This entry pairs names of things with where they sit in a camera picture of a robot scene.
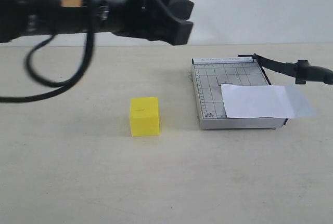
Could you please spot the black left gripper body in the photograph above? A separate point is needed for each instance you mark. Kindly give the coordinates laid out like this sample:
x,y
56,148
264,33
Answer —
x,y
141,19

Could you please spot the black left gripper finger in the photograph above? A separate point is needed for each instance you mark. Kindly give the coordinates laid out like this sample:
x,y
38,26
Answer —
x,y
164,26
181,9

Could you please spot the yellow cube block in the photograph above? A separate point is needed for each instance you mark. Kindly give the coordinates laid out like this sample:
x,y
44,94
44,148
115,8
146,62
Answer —
x,y
144,116

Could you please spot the white paper sheet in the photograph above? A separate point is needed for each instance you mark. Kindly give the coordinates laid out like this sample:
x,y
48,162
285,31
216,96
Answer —
x,y
274,101

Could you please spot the black cutter blade arm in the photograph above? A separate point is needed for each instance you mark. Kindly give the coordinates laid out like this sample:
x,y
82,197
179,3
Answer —
x,y
302,70

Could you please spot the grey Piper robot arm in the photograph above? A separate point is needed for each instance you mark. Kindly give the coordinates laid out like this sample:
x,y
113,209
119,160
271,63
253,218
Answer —
x,y
42,17

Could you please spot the grey paper cutter base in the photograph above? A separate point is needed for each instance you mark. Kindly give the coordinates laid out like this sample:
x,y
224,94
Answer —
x,y
209,74

